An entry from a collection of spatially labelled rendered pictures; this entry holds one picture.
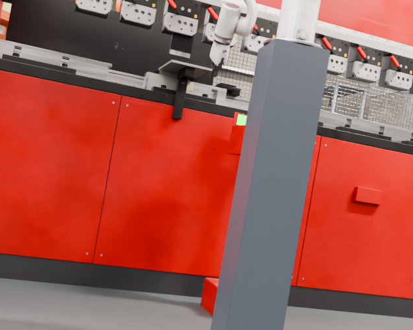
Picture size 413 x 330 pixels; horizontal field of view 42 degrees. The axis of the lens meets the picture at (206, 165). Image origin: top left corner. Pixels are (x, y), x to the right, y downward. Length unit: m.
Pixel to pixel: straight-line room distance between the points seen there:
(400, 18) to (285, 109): 1.54
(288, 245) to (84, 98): 1.11
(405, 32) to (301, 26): 1.41
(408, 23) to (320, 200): 1.07
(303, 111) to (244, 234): 0.41
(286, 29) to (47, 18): 1.61
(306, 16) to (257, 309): 0.91
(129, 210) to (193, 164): 0.35
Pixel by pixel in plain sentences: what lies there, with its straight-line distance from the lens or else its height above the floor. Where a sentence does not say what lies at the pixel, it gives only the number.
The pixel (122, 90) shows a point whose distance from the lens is 2.35.
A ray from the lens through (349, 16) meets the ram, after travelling 2.92.
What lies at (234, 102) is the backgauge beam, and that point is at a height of 0.95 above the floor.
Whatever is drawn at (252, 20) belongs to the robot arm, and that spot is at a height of 1.23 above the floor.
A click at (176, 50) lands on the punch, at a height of 1.10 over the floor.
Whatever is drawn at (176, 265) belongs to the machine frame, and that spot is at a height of 0.13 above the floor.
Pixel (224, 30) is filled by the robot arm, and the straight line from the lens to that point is 2.38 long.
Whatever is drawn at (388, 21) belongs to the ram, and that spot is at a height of 1.49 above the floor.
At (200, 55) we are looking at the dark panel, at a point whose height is 1.21.
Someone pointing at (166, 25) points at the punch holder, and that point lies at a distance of 2.54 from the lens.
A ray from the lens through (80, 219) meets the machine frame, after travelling 2.35.
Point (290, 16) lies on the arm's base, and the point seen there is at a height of 1.09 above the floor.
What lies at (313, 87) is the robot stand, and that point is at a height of 0.88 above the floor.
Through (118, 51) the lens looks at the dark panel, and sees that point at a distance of 3.04.
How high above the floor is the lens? 0.57
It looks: 1 degrees up
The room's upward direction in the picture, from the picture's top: 10 degrees clockwise
